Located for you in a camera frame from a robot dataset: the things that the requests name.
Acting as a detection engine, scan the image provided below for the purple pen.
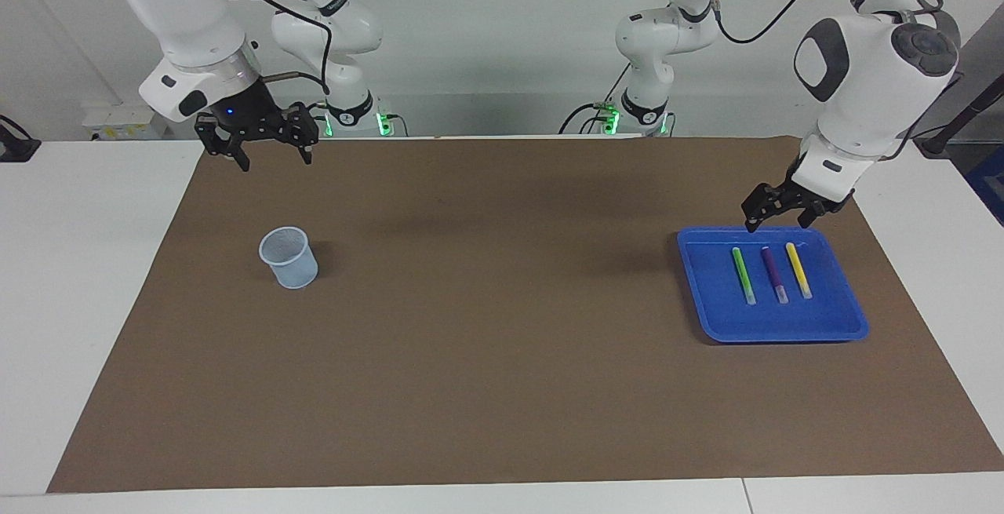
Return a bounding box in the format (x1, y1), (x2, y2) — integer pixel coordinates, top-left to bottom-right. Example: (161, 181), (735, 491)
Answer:
(760, 246), (790, 304)

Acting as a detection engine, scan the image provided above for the blue crate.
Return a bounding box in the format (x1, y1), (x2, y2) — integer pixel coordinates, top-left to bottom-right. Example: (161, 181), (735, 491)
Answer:
(966, 145), (1004, 226)

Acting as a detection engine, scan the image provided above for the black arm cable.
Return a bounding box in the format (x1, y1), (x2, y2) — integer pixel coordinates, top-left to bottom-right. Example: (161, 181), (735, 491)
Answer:
(212, 0), (333, 96)
(706, 0), (964, 162)

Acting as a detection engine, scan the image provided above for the black pole stand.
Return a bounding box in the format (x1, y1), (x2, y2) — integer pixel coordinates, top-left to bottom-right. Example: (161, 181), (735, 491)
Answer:
(912, 75), (1004, 159)

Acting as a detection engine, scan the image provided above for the black base cable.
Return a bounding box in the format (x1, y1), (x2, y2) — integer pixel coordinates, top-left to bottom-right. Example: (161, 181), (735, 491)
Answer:
(558, 67), (632, 136)
(375, 97), (409, 138)

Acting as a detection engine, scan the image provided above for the translucent plastic cup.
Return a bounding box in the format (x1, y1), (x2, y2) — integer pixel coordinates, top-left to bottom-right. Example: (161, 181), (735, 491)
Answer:
(259, 226), (320, 290)

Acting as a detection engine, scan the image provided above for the brown table mat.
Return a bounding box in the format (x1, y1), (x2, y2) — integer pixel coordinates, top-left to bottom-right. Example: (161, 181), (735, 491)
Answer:
(47, 136), (1004, 494)

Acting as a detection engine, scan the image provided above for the black clamp mount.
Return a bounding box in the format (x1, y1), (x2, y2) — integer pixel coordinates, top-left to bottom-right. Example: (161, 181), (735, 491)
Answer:
(0, 114), (42, 163)

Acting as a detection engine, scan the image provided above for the green pen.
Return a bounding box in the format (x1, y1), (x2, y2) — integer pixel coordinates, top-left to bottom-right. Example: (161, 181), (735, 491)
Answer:
(731, 246), (758, 306)

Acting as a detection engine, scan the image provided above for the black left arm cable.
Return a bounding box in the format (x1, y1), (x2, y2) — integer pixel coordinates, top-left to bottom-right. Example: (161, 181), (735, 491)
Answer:
(706, 0), (964, 162)

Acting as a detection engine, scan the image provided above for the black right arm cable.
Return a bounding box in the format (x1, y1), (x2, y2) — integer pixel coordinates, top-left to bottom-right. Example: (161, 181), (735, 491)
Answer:
(212, 0), (333, 96)

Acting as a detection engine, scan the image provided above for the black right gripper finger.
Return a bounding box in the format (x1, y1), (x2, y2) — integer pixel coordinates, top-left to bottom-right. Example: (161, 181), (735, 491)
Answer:
(292, 128), (320, 166)
(210, 137), (252, 173)

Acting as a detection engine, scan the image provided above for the yellow pen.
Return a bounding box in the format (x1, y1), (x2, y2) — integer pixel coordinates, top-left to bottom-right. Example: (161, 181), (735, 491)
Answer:
(785, 242), (813, 300)

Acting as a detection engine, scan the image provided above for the blue plastic tray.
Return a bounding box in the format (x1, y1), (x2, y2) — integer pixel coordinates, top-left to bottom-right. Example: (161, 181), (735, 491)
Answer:
(676, 225), (870, 344)

